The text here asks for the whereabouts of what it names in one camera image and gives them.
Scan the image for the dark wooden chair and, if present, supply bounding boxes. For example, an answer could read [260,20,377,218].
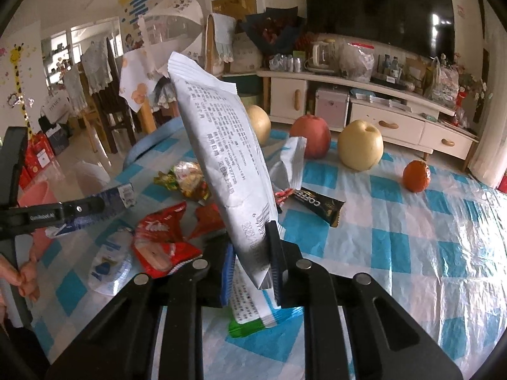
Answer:
[79,37,137,155]

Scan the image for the white bottle with blue label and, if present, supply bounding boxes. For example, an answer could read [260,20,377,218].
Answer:
[87,227,134,297]

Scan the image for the red gift boxes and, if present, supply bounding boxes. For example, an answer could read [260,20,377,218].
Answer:
[18,132,52,191]

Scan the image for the silver foil wrapper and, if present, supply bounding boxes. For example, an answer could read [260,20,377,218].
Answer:
[268,136,308,191]

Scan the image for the glass electric kettle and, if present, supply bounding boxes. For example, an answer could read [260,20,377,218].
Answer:
[311,40,337,70]

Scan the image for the mesh food cover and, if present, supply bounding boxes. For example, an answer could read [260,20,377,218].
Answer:
[138,0,204,60]

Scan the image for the yellow green snack bag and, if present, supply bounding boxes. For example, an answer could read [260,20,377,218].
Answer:
[154,161,211,203]

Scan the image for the pink plastic bucket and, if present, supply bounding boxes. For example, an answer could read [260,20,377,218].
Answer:
[16,181,60,254]

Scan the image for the black flat television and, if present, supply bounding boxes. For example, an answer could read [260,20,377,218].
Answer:
[304,0,455,58]

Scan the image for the small red sachet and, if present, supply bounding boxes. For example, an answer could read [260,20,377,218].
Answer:
[274,189,296,213]

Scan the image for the blue and white wrapper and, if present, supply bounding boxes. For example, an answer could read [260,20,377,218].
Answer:
[47,183,137,239]

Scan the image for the dining table with floral cloth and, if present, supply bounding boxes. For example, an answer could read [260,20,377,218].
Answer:
[119,47,179,133]

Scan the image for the cream plastic bucket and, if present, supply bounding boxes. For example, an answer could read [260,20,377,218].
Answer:
[238,93,265,111]

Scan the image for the person's left hand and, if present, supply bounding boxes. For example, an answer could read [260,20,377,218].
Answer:
[0,243,41,321]

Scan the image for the blue checkered tablecloth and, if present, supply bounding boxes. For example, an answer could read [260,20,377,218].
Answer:
[29,117,507,380]

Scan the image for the orange-red torn wrapper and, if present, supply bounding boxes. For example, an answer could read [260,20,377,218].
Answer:
[187,203,227,241]

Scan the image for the green storage bin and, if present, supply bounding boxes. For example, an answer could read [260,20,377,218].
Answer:
[228,73,264,96]

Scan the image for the white TV cabinet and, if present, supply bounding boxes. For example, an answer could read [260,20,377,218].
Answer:
[257,67,480,163]

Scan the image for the orange tangerine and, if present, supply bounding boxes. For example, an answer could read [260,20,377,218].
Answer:
[402,160,432,193]

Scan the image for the red snack wrapper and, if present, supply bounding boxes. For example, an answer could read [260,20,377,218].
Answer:
[132,201,203,279]

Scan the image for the red apple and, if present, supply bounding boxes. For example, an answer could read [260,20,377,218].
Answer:
[289,113,332,160]

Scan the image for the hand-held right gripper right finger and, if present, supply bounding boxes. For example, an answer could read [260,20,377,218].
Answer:
[265,221,465,380]

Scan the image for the large yellow pear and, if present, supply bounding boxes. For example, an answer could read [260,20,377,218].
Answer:
[245,104,272,146]

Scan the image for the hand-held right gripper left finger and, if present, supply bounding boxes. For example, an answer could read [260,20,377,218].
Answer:
[43,241,238,380]

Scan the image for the black coffee sachet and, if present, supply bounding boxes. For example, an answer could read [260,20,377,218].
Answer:
[292,187,346,228]

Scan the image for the giraffe wall sticker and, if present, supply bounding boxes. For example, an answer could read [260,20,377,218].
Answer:
[6,43,38,135]

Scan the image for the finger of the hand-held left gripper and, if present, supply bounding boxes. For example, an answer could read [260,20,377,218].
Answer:
[0,197,107,231]

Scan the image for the clear plastic bag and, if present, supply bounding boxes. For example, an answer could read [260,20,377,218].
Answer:
[338,41,375,82]

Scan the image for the pink white storage box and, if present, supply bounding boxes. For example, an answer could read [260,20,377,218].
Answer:
[315,87,350,127]

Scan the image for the printed plastic shopping bag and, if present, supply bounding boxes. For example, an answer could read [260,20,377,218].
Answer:
[430,57,460,107]

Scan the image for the white printed snack packet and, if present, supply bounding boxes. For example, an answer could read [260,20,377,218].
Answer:
[167,51,306,338]

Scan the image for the dark wrapped flower bouquet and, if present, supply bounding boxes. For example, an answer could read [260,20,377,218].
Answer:
[240,7,305,58]

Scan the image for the grey lace chair cloth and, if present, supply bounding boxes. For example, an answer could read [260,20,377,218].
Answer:
[81,41,113,96]

